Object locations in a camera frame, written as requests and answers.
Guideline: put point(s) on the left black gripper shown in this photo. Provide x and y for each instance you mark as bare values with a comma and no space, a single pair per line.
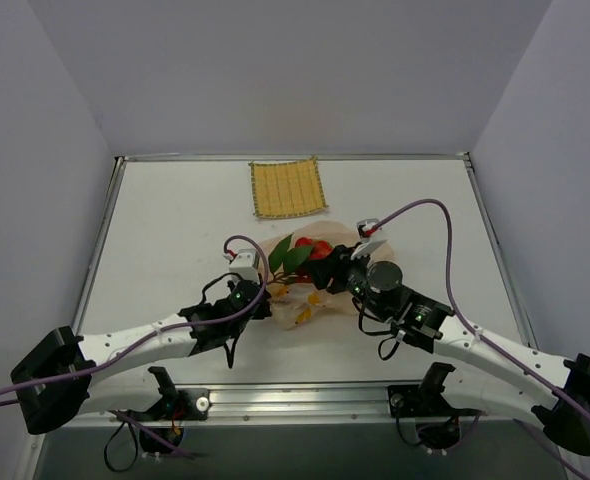
261,304

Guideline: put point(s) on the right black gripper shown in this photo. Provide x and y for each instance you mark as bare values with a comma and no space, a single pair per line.
332,272

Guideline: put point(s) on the fake strawberry bunch with leaves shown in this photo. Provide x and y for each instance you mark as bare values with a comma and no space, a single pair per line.
290,260

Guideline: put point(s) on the translucent banana print plastic bag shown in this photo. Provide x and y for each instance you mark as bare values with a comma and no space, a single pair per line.
299,303

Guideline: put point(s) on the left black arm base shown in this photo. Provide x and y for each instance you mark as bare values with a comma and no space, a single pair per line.
159,429

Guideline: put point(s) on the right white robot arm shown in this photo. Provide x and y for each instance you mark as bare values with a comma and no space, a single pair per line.
479,369

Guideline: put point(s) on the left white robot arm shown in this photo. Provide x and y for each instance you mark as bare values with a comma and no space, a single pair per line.
66,374

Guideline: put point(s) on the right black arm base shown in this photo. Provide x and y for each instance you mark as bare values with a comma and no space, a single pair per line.
445,426

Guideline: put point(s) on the yellow woven mat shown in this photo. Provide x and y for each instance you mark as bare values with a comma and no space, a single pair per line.
284,190

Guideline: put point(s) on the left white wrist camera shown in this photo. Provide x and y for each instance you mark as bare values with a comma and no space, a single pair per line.
243,263

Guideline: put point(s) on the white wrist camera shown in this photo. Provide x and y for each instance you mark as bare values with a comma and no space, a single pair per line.
371,238
243,263

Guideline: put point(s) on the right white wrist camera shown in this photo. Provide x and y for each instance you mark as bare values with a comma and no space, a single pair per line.
371,238

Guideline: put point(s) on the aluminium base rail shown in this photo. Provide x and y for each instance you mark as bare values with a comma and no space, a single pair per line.
295,400

